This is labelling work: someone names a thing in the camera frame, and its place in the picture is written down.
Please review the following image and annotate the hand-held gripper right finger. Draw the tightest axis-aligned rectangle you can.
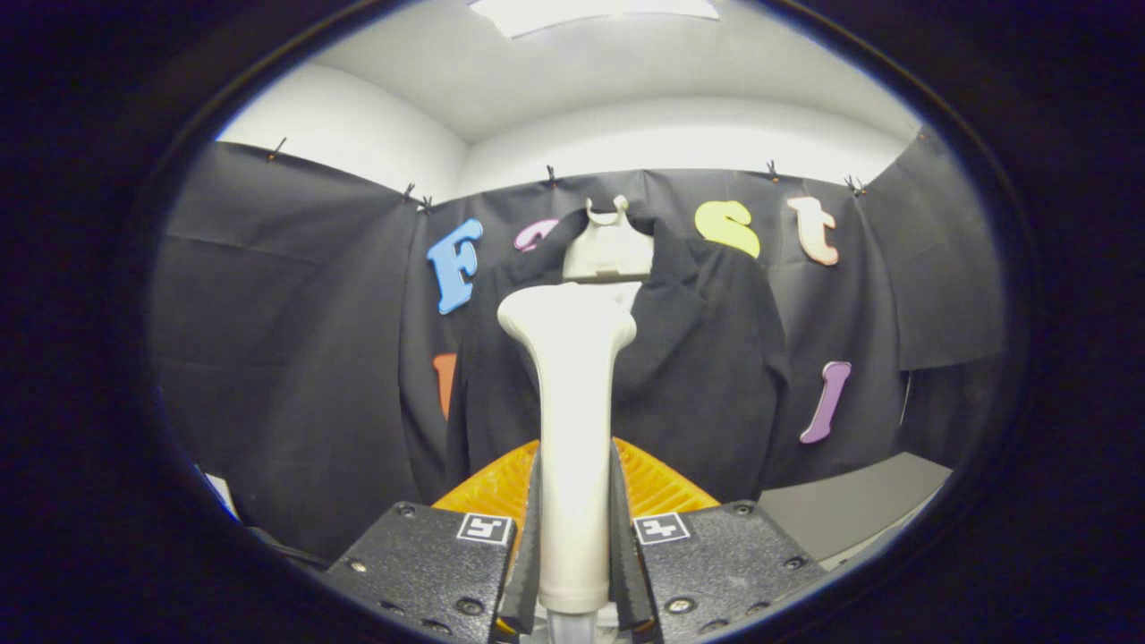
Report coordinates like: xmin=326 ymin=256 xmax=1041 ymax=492
xmin=612 ymin=438 xmax=826 ymax=644

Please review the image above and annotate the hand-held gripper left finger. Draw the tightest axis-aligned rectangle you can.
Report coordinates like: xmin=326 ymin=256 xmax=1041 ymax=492
xmin=324 ymin=438 xmax=545 ymax=644

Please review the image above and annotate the white garment steamer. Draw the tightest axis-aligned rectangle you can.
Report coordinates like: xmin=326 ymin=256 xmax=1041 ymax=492
xmin=497 ymin=282 xmax=638 ymax=644

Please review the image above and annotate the black suit jacket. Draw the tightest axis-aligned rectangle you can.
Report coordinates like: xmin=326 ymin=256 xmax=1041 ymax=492
xmin=445 ymin=210 xmax=790 ymax=504

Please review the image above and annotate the beige cabinet with grey top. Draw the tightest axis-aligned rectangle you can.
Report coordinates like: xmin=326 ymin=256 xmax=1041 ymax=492
xmin=756 ymin=452 xmax=954 ymax=564

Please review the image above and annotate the white mannequin torso form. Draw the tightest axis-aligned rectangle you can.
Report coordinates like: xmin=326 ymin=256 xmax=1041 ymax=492
xmin=562 ymin=195 xmax=655 ymax=309

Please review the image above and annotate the black backdrop cloth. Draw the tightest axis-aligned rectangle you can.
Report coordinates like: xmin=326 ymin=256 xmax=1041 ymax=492
xmin=152 ymin=134 xmax=1007 ymax=563

